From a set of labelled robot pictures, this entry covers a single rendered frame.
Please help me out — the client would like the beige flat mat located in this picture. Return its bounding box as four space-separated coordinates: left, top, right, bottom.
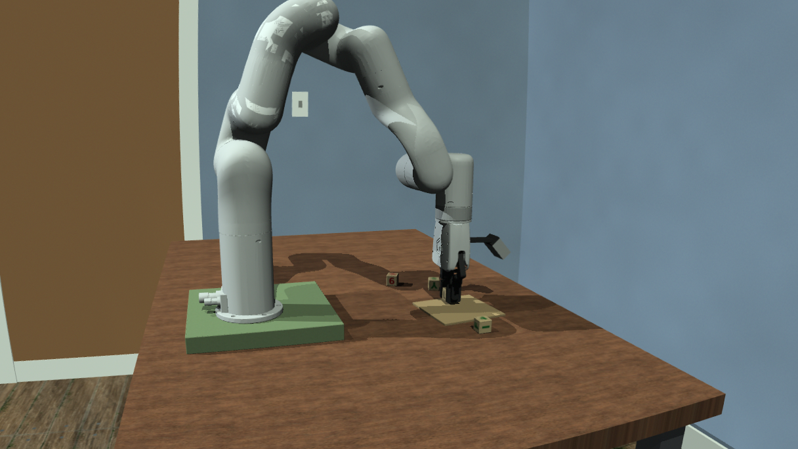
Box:
412 295 505 326

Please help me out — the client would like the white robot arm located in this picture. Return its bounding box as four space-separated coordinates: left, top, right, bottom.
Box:
199 0 474 324

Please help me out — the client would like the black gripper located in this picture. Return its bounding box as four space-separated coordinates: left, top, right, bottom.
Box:
432 218 472 303

